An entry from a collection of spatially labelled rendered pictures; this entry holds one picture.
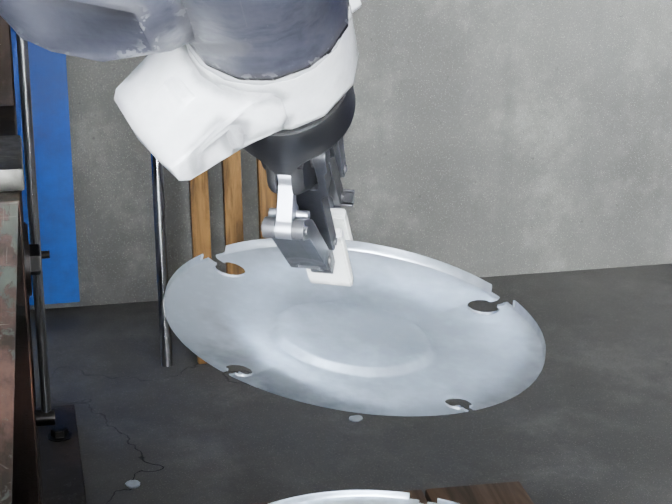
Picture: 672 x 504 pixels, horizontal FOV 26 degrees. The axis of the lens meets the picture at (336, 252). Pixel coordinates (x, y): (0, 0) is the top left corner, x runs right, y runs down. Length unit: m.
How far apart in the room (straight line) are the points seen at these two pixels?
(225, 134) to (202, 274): 0.30
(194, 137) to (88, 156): 2.08
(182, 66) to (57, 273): 2.10
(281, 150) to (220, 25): 0.12
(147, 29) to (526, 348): 0.47
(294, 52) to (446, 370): 0.45
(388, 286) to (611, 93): 2.07
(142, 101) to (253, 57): 0.07
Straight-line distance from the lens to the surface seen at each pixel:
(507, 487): 1.39
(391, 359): 1.14
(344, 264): 0.97
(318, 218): 0.90
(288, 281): 1.03
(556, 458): 2.26
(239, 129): 0.76
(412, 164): 2.94
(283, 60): 0.73
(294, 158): 0.81
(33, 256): 1.55
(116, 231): 2.87
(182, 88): 0.76
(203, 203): 2.54
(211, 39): 0.73
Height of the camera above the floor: 0.97
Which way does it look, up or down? 18 degrees down
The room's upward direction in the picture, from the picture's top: straight up
